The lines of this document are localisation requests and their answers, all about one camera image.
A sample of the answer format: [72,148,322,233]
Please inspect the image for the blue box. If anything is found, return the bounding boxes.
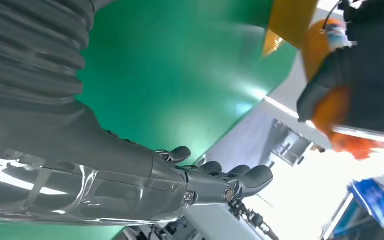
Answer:
[346,178,384,230]

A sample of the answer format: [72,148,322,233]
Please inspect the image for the yellow taped cardboard box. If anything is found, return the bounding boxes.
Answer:
[261,0,321,58]

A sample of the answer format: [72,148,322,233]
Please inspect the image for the black jointed mechanism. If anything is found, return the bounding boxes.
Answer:
[227,198,281,240]

